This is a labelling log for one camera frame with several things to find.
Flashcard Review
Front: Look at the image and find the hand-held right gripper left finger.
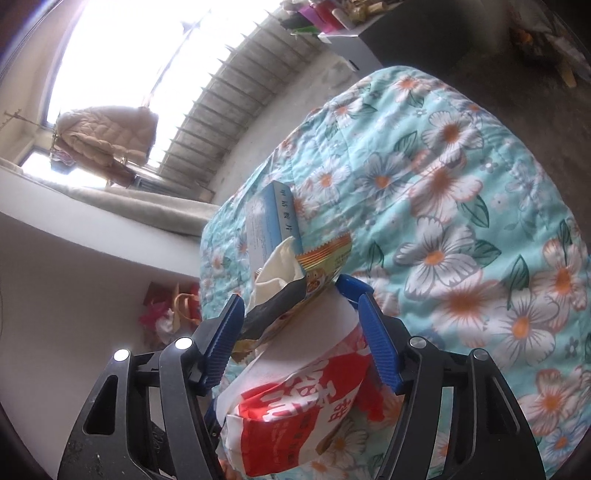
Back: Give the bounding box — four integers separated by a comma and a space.
58, 294, 245, 480

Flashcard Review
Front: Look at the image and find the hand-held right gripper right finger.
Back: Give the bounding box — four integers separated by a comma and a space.
336, 274, 546, 480

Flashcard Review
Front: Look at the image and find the black snack wrapper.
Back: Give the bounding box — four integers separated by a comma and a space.
231, 272, 308, 365

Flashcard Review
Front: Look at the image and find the cream tissue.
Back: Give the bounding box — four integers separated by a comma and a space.
254, 237, 296, 315

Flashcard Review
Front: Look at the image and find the orange snack wrapper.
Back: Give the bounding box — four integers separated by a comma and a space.
295, 232, 354, 296

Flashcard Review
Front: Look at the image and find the blue white medicine box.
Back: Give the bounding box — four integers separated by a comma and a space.
244, 181, 305, 271

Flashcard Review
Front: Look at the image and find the orange paper bag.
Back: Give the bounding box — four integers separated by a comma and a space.
172, 292, 203, 325

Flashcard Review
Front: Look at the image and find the red white plastic package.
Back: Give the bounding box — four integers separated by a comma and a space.
217, 295, 407, 478

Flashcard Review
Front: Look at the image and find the beige window ledge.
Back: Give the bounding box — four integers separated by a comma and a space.
0, 157, 220, 237

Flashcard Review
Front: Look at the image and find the floral turquoise quilt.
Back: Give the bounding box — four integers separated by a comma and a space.
198, 65, 591, 480

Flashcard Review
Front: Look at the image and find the beige quilted jacket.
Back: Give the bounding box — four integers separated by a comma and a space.
53, 105, 158, 185

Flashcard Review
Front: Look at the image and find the grey ribbed panel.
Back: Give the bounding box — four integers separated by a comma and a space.
159, 21, 324, 204

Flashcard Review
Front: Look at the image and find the grey white cabinet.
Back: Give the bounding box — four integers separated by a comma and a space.
318, 9, 416, 75

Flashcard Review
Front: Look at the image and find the metal clothes rack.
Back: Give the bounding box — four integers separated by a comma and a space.
4, 109, 61, 158

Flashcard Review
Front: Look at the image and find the bright window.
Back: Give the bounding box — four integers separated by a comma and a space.
21, 0, 287, 190

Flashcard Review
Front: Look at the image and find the clutter of bottles and packets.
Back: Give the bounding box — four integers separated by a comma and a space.
281, 0, 384, 38

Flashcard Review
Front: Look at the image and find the dark orange bundle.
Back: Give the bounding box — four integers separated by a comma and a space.
509, 23, 542, 57

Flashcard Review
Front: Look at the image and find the white plastic bag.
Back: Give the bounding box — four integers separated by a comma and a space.
540, 23, 588, 65

